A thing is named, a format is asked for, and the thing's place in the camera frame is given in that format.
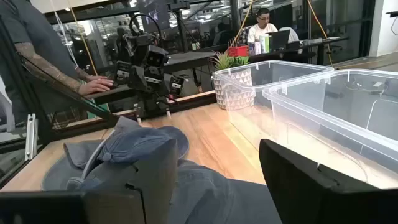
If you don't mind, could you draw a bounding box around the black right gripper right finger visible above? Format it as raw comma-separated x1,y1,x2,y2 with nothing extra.
259,139,398,224

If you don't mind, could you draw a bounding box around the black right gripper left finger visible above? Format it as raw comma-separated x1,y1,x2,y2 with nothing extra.
82,139,178,224

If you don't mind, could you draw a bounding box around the dark navy baseball cap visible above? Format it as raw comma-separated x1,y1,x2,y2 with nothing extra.
98,125,190,166
169,159,282,224
113,116,142,133

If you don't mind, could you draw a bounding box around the grey baseball cap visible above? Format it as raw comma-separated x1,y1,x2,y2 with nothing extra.
41,139,108,192

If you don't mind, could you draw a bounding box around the person's hand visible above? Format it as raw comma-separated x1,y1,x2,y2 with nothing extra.
78,77,114,96

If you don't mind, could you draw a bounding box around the potted plant in patterned pot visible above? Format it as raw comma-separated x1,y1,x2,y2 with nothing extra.
210,51,254,110

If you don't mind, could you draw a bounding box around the clear plastic storage bin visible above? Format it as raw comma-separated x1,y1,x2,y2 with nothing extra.
262,68,398,190
213,60,335,150

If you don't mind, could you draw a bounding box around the red box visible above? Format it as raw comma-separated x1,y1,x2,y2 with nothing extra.
228,45,249,58

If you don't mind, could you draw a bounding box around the person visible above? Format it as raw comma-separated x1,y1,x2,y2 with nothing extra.
0,0,114,125
247,7,279,44

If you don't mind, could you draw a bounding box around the white green container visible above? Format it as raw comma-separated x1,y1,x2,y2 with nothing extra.
259,34,271,54

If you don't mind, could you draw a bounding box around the black laptop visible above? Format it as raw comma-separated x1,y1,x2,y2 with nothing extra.
267,29,292,52

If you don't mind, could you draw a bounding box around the white office chair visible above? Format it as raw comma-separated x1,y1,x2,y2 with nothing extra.
278,26,300,44

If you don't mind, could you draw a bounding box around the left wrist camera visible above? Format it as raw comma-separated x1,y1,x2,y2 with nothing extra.
145,45,169,68

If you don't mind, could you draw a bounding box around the black aluminium table frame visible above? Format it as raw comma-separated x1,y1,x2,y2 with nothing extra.
0,15,218,189

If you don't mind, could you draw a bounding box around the yellow hanging cable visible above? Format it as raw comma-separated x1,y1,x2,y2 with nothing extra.
68,6,99,77
229,0,255,48
306,0,334,68

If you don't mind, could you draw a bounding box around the white hanging cable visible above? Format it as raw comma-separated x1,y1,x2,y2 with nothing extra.
49,0,78,68

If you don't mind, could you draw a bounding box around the silver aluminium bracket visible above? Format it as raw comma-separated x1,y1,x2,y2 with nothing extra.
24,113,39,161

